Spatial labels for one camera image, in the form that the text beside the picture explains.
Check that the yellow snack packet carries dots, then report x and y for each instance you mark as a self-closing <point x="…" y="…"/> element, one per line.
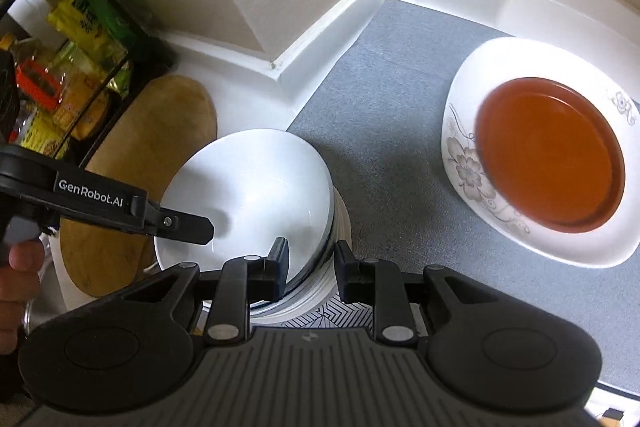
<point x="70" y="14"/>

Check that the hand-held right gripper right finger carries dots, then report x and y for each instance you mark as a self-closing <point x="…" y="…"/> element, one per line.
<point x="346" y="273"/>

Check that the green snack packet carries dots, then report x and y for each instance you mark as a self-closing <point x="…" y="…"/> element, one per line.
<point x="107" y="14"/>

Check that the red label oil bottle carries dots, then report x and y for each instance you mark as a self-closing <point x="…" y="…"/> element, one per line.
<point x="37" y="79"/>

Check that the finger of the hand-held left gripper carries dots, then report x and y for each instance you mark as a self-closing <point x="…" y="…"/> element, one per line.
<point x="185" y="227"/>

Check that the grey mat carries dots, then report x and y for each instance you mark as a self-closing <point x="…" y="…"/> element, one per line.
<point x="390" y="107"/>

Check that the round wooden cutting board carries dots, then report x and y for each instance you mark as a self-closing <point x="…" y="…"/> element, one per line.
<point x="150" y="142"/>

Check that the white bowl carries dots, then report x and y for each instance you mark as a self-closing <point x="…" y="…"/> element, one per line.
<point x="240" y="187"/>

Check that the square white floral plate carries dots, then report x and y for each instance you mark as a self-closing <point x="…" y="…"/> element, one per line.
<point x="500" y="57"/>

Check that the patterned coaster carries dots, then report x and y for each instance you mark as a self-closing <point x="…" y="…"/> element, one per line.
<point x="345" y="312"/>

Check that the person's left hand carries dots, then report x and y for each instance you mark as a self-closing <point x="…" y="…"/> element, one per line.
<point x="12" y="287"/>

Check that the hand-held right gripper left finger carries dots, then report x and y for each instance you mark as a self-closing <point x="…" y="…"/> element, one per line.
<point x="277" y="267"/>

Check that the yellow label bottle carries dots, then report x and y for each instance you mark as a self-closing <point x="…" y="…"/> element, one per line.
<point x="42" y="137"/>

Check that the brown round plate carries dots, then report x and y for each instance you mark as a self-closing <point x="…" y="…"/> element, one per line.
<point x="550" y="152"/>

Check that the cream bowl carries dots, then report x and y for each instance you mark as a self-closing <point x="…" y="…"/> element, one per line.
<point x="341" y="224"/>

